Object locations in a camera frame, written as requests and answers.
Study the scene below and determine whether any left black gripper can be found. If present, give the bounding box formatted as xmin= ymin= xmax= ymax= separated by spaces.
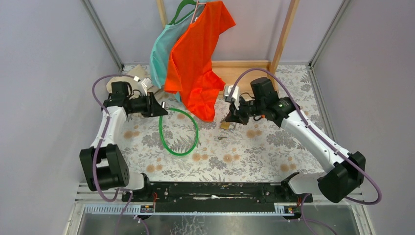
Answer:
xmin=128 ymin=92 xmax=169 ymax=118

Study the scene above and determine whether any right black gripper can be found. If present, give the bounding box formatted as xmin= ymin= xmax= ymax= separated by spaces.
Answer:
xmin=225 ymin=94 xmax=265 ymax=126

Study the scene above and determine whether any green cable lock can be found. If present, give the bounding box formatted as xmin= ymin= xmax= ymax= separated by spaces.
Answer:
xmin=158 ymin=101 xmax=199 ymax=157

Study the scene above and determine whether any brass padlock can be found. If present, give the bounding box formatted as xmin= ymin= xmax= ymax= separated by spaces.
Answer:
xmin=220 ymin=121 xmax=235 ymax=130

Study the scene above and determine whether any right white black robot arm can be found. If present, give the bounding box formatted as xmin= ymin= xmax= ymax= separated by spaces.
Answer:
xmin=224 ymin=77 xmax=366 ymax=203

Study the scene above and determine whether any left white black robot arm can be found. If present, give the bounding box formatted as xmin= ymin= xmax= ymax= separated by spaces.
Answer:
xmin=79 ymin=78 xmax=168 ymax=191

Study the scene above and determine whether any beige crumpled cloth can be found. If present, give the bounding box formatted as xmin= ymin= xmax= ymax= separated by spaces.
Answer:
xmin=106 ymin=65 xmax=166 ymax=100

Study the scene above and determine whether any floral patterned mat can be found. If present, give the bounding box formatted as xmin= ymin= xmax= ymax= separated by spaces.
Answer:
xmin=92 ymin=64 xmax=330 ymax=183

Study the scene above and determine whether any wooden clothes rack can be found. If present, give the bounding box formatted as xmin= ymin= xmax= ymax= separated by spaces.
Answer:
xmin=156 ymin=0 xmax=300 ymax=99

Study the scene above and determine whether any orange t-shirt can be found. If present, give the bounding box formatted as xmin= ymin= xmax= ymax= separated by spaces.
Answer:
xmin=164 ymin=0 xmax=236 ymax=122

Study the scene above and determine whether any teal t-shirt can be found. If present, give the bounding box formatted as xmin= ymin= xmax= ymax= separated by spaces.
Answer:
xmin=149 ymin=4 xmax=204 ymax=89

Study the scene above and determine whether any green clothes hanger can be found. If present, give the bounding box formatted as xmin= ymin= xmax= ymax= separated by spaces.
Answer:
xmin=169 ymin=0 xmax=196 ymax=25

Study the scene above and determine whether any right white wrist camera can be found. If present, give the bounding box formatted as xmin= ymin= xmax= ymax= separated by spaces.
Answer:
xmin=224 ymin=85 xmax=240 ymax=110

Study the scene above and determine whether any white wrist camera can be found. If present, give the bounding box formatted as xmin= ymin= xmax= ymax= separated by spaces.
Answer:
xmin=224 ymin=85 xmax=240 ymax=110
xmin=132 ymin=76 xmax=153 ymax=96

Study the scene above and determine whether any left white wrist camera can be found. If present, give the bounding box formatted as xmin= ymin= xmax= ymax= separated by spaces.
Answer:
xmin=132 ymin=76 xmax=153 ymax=96

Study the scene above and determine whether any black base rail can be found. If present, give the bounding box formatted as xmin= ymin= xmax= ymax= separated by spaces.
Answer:
xmin=122 ymin=182 xmax=313 ymax=213

